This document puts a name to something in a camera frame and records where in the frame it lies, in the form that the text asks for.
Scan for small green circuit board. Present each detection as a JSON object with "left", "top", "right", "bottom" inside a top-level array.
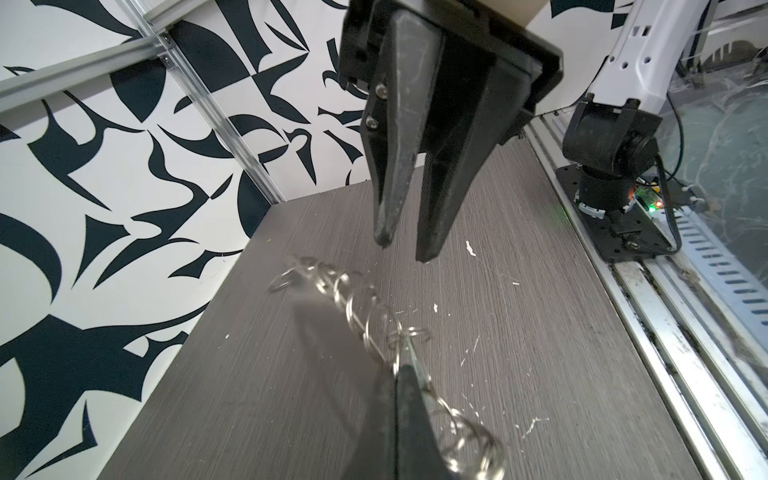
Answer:
[{"left": 634, "top": 185, "right": 665, "bottom": 213}]

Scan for metal key organizer plate with rings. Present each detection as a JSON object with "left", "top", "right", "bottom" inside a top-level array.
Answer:
[{"left": 269, "top": 257, "right": 507, "bottom": 479}]

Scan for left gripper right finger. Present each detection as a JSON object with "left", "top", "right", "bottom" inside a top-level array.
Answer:
[{"left": 395, "top": 365, "right": 455, "bottom": 480}]

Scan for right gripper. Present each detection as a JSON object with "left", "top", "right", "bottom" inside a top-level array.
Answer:
[{"left": 337, "top": 1, "right": 563, "bottom": 263}]

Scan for white slotted cable duct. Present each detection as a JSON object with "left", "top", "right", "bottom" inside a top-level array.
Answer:
[{"left": 674, "top": 207, "right": 767, "bottom": 355}]

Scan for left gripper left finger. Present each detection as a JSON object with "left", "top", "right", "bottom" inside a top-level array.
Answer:
[{"left": 342, "top": 367, "right": 397, "bottom": 480}]

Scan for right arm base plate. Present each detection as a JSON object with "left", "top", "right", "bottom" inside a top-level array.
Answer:
[{"left": 555, "top": 165, "right": 681, "bottom": 263}]

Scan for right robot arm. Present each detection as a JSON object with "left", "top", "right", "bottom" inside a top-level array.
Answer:
[{"left": 338, "top": 1, "right": 709, "bottom": 262}]

